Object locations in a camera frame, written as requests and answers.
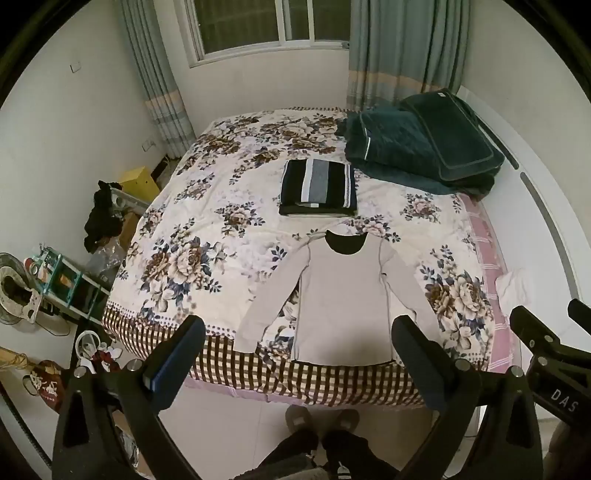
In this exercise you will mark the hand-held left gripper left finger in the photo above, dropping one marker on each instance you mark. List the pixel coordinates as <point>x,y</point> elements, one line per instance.
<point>178,364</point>

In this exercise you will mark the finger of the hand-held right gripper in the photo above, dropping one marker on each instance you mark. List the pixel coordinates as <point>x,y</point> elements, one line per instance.
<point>581,314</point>
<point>535,332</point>

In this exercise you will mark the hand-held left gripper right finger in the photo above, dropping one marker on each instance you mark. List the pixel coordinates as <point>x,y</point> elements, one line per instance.
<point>418,364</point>

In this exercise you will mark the grey long-sleeve shirt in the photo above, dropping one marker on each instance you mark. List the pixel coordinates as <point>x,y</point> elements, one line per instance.
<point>341,300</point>

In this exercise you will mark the person's right forearm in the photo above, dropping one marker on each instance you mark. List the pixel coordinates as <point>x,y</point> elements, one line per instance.
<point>572,452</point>

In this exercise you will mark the black clothes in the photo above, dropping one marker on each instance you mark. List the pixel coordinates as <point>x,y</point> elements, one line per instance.
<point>101,217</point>

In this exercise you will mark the white cloth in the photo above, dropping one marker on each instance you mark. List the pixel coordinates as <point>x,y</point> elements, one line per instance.
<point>512,286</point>

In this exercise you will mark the brown slipper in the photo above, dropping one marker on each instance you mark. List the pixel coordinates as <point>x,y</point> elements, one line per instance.
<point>341,422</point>
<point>300,420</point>

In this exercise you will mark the pink checked bed sheet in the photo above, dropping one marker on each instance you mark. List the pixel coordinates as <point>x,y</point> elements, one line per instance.
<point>485,240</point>

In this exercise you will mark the person's right leg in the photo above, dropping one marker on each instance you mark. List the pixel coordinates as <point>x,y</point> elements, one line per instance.
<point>355,457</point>

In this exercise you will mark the white headboard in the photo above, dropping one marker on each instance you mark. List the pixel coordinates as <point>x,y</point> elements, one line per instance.
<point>545,207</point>

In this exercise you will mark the clear plastic bag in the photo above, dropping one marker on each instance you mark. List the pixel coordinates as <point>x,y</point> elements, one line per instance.
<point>104,263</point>

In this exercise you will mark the red patterned bag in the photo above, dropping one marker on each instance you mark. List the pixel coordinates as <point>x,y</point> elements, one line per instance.
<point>44,385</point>

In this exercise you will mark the teal shelf rack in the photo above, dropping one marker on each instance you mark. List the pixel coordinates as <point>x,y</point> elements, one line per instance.
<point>64,281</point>

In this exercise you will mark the floral blanket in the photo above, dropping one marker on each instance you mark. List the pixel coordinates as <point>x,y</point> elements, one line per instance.
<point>207,221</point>

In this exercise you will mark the standing fan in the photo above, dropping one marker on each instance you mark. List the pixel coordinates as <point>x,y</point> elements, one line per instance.
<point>18,290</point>

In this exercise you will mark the yellow box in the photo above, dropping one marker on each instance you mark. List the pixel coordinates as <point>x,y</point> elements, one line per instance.
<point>138,184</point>

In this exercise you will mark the striped folded sweater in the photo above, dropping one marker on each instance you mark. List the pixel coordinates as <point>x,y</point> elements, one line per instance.
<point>318,184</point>

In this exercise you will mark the dark green pillow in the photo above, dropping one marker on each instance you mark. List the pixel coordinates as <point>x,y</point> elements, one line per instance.
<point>457,134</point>

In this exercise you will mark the dark green quilt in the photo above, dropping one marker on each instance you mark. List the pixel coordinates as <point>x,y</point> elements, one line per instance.
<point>378,138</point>

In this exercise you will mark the grey-green curtain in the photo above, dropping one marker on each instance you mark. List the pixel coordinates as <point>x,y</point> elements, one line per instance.
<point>157,92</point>
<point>392,46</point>

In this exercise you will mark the window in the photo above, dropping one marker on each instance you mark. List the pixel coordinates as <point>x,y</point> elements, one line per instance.
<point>240,23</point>

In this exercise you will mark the white wall socket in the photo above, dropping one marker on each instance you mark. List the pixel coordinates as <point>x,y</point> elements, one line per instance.
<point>149,145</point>

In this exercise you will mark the white light switch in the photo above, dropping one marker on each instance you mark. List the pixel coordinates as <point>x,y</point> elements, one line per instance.
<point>76,67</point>

